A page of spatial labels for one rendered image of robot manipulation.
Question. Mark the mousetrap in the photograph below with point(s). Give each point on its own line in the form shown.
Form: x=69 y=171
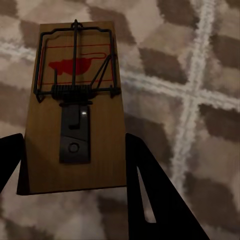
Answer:
x=75 y=134

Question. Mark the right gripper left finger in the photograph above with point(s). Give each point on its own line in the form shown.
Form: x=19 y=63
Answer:
x=11 y=148

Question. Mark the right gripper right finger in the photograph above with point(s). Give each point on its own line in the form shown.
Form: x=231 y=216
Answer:
x=174 y=219

